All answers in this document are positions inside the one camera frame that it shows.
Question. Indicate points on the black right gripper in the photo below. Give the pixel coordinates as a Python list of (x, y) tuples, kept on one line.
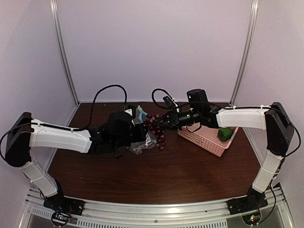
[(173, 119)]

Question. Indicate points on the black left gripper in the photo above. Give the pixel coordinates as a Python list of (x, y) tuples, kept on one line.
[(141, 134)]

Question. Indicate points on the dark red grape bunch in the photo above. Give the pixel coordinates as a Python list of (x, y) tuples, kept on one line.
[(157, 132)]

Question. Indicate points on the clear zip top bag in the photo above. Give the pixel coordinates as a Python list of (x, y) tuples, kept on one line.
[(149, 139)]

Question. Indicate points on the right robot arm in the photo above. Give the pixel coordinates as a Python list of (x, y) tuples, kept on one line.
[(273, 119)]

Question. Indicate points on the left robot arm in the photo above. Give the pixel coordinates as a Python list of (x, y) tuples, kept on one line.
[(120, 130)]

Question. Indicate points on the pink perforated plastic basket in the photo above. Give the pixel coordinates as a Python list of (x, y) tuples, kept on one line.
[(207, 138)]

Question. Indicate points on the green chayote squash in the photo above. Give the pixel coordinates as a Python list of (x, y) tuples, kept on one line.
[(224, 134)]

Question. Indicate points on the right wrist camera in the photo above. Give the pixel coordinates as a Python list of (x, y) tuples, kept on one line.
[(170, 103)]

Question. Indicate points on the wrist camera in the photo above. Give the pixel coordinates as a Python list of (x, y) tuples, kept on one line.
[(131, 110), (170, 103)]

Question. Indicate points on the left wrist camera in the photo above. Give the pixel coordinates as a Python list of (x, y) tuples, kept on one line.
[(131, 110)]

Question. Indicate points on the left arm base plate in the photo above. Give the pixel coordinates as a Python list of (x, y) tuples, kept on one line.
[(64, 206)]

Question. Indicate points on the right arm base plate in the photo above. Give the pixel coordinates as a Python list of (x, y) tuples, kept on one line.
[(247, 204)]

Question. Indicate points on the front aluminium rail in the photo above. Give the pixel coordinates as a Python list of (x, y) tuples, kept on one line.
[(208, 214)]

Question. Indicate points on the right aluminium frame post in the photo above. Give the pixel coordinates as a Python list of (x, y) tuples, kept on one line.
[(251, 28)]

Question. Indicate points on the aluminium frame post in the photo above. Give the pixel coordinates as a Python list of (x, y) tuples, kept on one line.
[(62, 51), (251, 28)]

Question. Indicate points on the left aluminium frame post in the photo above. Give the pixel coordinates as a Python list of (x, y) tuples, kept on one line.
[(62, 51)]

